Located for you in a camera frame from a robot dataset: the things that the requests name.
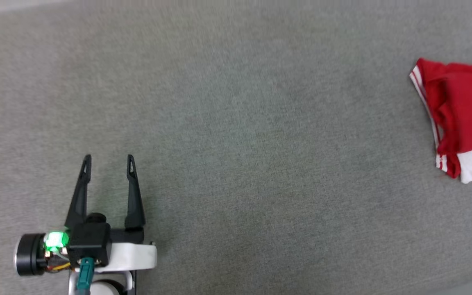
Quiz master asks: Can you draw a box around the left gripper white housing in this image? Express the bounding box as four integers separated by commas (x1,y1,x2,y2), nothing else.
14,154,158,276

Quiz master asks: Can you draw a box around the red jersey garment with print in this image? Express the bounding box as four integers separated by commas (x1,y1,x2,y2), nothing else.
409,57,472,184

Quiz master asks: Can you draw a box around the grey fabric covered surface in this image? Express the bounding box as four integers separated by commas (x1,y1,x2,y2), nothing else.
0,0,472,295

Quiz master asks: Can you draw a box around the teal plug camera cable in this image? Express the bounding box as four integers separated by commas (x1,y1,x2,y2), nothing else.
75,257,96,295

